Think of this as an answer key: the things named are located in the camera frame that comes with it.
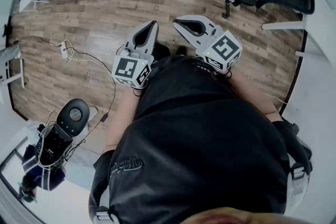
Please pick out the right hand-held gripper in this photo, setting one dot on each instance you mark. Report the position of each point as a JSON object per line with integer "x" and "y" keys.
{"x": 223, "y": 47}

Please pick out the person's right forearm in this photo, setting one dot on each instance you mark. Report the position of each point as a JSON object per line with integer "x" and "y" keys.
{"x": 252, "y": 94}

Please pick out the person's left black shoe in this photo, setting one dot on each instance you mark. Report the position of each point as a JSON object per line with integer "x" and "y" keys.
{"x": 162, "y": 51}

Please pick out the person's left forearm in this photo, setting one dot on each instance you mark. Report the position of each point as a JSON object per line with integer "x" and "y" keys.
{"x": 124, "y": 118}

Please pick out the white table foot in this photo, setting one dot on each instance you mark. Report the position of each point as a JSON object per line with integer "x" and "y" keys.
{"x": 304, "y": 54}
{"x": 283, "y": 25}

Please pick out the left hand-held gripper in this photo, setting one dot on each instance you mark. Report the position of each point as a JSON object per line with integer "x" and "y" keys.
{"x": 128, "y": 68}

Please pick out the white power strip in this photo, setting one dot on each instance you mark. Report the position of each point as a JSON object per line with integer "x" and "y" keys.
{"x": 63, "y": 50}

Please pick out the person's black t-shirt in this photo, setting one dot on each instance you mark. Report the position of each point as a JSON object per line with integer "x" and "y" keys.
{"x": 197, "y": 126}

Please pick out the black wrist band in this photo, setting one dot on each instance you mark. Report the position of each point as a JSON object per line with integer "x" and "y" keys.
{"x": 135, "y": 93}
{"x": 229, "y": 75}

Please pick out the white standing table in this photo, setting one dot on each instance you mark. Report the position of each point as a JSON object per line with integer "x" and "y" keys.
{"x": 9, "y": 52}

